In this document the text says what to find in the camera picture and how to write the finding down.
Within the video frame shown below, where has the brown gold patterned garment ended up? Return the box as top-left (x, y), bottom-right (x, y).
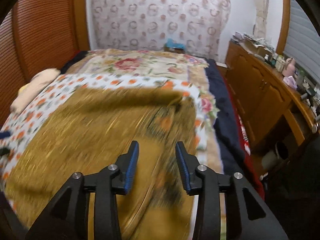
top-left (5, 88), bottom-right (199, 239)

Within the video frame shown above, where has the orange print white sheet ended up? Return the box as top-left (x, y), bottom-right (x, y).
top-left (1, 74), bottom-right (208, 179)

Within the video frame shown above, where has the red blanket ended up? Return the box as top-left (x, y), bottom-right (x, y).
top-left (223, 77), bottom-right (265, 200)

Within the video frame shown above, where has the yellow plush toy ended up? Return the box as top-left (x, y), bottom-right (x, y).
top-left (10, 68), bottom-right (61, 114)

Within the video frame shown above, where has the navy blue blanket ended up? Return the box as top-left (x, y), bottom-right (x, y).
top-left (205, 59), bottom-right (246, 175)

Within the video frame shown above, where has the wooden sideboard cabinet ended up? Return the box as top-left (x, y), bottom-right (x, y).
top-left (226, 41), bottom-right (319, 149)

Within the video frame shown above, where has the wooden louvered wardrobe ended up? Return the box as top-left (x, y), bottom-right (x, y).
top-left (1, 0), bottom-right (89, 124)

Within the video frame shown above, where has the pink tissue pack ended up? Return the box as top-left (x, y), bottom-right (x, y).
top-left (283, 76), bottom-right (297, 90)

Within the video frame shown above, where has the floral bed quilt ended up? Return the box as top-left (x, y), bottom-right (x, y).
top-left (61, 49), bottom-right (223, 173)

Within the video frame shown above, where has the cardboard box on sideboard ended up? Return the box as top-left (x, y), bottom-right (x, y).
top-left (244, 39), bottom-right (272, 57)

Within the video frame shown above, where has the pink circle patterned curtain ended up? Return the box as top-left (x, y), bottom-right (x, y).
top-left (91, 0), bottom-right (231, 59)

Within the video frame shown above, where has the grey window blind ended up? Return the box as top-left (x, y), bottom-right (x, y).
top-left (284, 0), bottom-right (320, 82)

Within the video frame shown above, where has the box with blue cloth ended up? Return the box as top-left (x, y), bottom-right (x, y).
top-left (164, 38), bottom-right (185, 54)

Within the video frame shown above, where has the beige tied side curtain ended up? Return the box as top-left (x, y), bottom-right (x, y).
top-left (253, 0), bottom-right (268, 38)

